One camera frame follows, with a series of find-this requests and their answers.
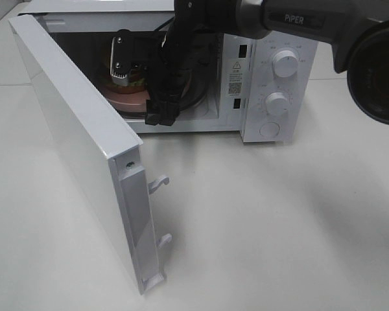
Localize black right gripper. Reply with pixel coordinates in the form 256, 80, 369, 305
130, 0, 241, 126

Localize burger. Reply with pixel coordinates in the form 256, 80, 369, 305
97, 64, 147, 94

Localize pink plate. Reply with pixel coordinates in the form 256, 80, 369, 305
98, 70, 150, 113

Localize white microwave door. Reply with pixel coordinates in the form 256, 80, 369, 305
9, 15, 172, 294

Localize white microwave knob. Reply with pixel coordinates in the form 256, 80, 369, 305
272, 49, 299, 78
264, 92, 290, 116

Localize round white door button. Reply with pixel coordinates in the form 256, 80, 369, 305
259, 122, 281, 139

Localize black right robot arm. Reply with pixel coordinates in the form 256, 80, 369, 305
145, 1, 389, 126

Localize glass microwave turntable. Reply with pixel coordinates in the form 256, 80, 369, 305
112, 73, 208, 118

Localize white microwave oven body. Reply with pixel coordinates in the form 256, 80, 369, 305
9, 1, 317, 152

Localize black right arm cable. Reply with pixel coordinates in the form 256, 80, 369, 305
152, 19, 208, 104

